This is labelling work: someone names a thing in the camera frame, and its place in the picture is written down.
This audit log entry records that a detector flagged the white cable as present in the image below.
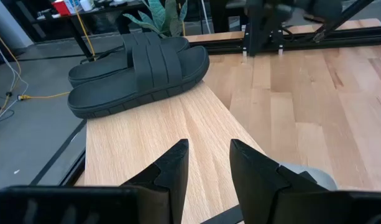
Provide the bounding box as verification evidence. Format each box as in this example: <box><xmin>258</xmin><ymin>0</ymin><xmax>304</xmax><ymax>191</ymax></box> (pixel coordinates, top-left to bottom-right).
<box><xmin>0</xmin><ymin>39</ymin><xmax>29</xmax><ymax>130</ymax></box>
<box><xmin>201</xmin><ymin>0</ymin><xmax>211</xmax><ymax>34</ymax></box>

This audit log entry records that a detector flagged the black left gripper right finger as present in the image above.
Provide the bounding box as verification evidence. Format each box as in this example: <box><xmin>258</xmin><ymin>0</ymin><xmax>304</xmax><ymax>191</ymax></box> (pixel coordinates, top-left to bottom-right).
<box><xmin>229</xmin><ymin>139</ymin><xmax>329</xmax><ymax>224</ymax></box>

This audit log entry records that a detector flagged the black side table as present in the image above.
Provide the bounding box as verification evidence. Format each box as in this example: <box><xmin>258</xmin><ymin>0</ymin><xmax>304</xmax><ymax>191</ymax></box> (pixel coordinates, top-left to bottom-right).
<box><xmin>14</xmin><ymin>0</ymin><xmax>147</xmax><ymax>60</ymax></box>

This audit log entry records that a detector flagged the yellow cable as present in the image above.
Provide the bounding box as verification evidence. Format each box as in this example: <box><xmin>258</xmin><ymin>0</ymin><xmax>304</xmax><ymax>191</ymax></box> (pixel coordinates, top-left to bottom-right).
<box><xmin>17</xmin><ymin>0</ymin><xmax>96</xmax><ymax>101</ymax></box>
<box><xmin>0</xmin><ymin>24</ymin><xmax>22</xmax><ymax>122</ymax></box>

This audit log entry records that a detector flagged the black slide sandal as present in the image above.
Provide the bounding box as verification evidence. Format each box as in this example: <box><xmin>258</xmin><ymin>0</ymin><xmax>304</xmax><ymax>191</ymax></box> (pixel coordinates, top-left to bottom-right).
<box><xmin>67</xmin><ymin>44</ymin><xmax>210</xmax><ymax>119</ymax></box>
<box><xmin>68</xmin><ymin>32</ymin><xmax>191</xmax><ymax>88</ymax></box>

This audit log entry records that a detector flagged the wooden shelf black metal frame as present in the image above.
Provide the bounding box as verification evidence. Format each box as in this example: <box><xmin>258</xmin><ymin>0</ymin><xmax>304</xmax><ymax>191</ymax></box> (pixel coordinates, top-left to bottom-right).
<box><xmin>61</xmin><ymin>80</ymin><xmax>267</xmax><ymax>224</ymax></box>

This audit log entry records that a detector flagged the black aluminium table frame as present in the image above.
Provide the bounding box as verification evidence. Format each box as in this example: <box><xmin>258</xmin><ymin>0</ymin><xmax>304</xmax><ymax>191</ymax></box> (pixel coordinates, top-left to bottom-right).
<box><xmin>183</xmin><ymin>0</ymin><xmax>381</xmax><ymax>57</ymax></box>

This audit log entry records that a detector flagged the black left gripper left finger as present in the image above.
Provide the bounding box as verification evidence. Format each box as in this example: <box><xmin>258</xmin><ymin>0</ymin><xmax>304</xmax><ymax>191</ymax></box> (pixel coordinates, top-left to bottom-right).
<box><xmin>121</xmin><ymin>139</ymin><xmax>190</xmax><ymax>224</ymax></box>

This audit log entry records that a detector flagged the green leafy plant white pot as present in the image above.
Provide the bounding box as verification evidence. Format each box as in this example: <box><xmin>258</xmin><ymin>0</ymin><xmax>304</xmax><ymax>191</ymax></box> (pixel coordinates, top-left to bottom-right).
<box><xmin>122</xmin><ymin>0</ymin><xmax>188</xmax><ymax>39</ymax></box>

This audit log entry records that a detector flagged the red box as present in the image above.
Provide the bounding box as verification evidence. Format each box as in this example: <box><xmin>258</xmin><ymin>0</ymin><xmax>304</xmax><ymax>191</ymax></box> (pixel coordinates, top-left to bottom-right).
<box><xmin>51</xmin><ymin>0</ymin><xmax>71</xmax><ymax>16</ymax></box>

